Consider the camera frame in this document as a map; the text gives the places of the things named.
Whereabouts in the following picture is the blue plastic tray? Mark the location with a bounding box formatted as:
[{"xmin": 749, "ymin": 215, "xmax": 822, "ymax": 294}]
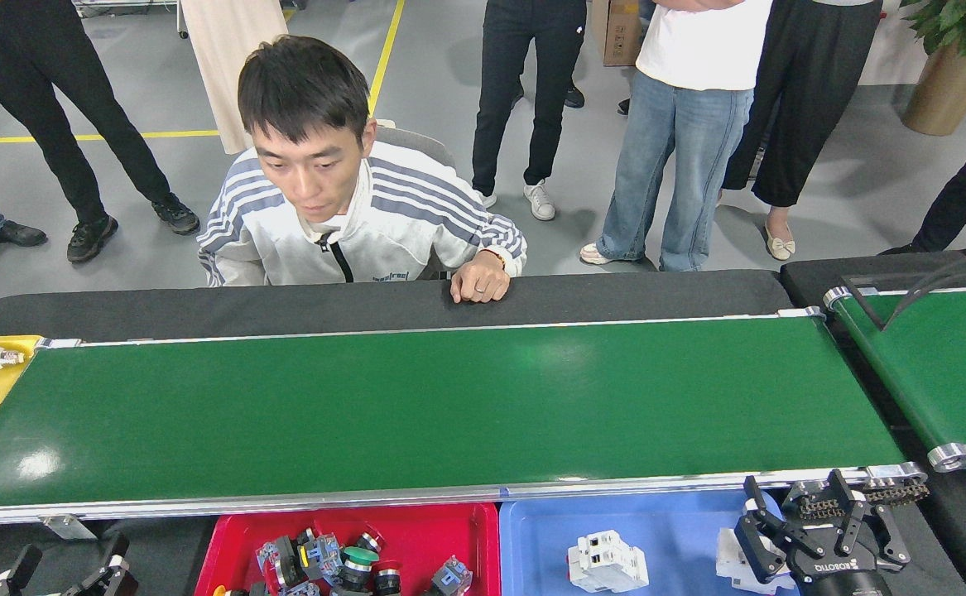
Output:
[{"xmin": 497, "ymin": 488, "xmax": 802, "ymax": 596}]

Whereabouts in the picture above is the green conveyor belt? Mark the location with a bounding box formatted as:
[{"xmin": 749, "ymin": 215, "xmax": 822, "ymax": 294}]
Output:
[
  {"xmin": 0, "ymin": 306, "xmax": 930, "ymax": 535},
  {"xmin": 824, "ymin": 284, "xmax": 966, "ymax": 473}
]

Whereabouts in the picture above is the green potted plant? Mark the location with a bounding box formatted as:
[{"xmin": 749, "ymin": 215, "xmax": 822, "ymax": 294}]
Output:
[{"xmin": 901, "ymin": 0, "xmax": 966, "ymax": 59}]

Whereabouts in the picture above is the black cable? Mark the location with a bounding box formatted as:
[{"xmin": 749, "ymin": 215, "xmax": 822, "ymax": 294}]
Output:
[{"xmin": 884, "ymin": 251, "xmax": 966, "ymax": 332}]

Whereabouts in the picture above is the conveyor drive chain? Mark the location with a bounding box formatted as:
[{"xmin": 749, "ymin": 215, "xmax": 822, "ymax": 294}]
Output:
[{"xmin": 789, "ymin": 480, "xmax": 930, "ymax": 521}]

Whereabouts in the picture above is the brown plant pot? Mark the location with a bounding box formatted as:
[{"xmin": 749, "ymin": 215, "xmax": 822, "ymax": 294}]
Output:
[{"xmin": 902, "ymin": 41, "xmax": 966, "ymax": 137}]

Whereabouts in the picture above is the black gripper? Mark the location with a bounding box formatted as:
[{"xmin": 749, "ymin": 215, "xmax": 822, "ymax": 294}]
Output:
[{"xmin": 733, "ymin": 470, "xmax": 912, "ymax": 596}]

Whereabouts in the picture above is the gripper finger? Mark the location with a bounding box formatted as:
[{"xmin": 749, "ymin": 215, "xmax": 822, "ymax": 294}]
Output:
[
  {"xmin": 0, "ymin": 544, "xmax": 43, "ymax": 596},
  {"xmin": 65, "ymin": 534, "xmax": 140, "ymax": 596}
]

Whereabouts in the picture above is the white circuit breaker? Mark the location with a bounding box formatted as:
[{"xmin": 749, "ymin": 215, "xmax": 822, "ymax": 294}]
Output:
[
  {"xmin": 716, "ymin": 526, "xmax": 798, "ymax": 595},
  {"xmin": 567, "ymin": 530, "xmax": 649, "ymax": 594}
]

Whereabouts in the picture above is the red plastic tray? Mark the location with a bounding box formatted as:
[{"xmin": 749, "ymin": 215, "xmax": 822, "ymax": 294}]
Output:
[{"xmin": 193, "ymin": 502, "xmax": 502, "ymax": 596}]

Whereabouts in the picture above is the person's left hand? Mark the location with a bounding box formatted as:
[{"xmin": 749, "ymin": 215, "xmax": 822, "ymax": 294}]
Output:
[{"xmin": 449, "ymin": 251, "xmax": 512, "ymax": 304}]

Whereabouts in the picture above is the grey office chair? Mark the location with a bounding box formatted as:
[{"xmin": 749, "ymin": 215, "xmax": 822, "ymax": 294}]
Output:
[{"xmin": 375, "ymin": 120, "xmax": 456, "ymax": 171}]

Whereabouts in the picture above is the black guide bracket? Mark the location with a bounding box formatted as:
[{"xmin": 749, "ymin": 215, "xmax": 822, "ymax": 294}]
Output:
[{"xmin": 839, "ymin": 276, "xmax": 889, "ymax": 332}]

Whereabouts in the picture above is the cardboard box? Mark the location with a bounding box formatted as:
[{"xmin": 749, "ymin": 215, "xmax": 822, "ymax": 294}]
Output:
[{"xmin": 603, "ymin": 0, "xmax": 642, "ymax": 67}]

